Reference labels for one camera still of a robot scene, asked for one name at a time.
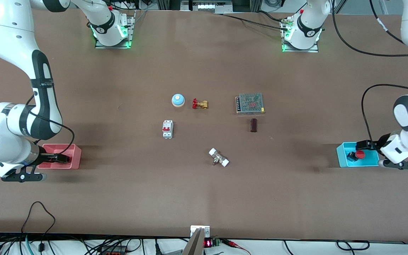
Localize red push button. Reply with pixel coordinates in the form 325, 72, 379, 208
347, 150, 366, 162

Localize red plastic bin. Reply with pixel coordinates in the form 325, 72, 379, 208
37, 143, 82, 170

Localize blue plastic bin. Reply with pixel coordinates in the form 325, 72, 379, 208
336, 142, 381, 168

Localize white red circuit breaker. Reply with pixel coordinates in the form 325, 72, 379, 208
162, 120, 174, 139

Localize metal mesh power supply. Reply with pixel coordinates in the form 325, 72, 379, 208
235, 93, 265, 115

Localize blue round bell button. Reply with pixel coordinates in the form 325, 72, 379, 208
171, 93, 185, 108

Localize metal fitting white ends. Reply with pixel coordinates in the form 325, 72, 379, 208
209, 148, 230, 168

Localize grey metal beam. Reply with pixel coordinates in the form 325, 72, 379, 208
182, 228, 205, 255

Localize white mounting plate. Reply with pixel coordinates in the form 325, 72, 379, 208
190, 225, 210, 238

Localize red alligator clip lead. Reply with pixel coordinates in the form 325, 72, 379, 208
222, 239, 250, 255

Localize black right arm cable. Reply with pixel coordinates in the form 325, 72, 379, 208
25, 92, 75, 156

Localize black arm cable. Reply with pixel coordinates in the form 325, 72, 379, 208
331, 0, 408, 144
25, 92, 75, 156

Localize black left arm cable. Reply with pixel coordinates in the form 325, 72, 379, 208
331, 0, 408, 144

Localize black looped cable with ferrite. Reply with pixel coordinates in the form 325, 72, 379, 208
21, 201, 56, 253

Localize black coiled cable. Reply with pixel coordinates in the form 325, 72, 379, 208
336, 240, 370, 251

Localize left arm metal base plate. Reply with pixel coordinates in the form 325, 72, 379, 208
281, 18, 319, 53

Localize black cable white label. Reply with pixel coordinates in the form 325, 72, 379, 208
370, 0, 407, 45

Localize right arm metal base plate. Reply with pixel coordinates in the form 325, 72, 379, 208
95, 11, 136, 49

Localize black table cable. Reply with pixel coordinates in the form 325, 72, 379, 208
221, 13, 286, 30
257, 11, 287, 23

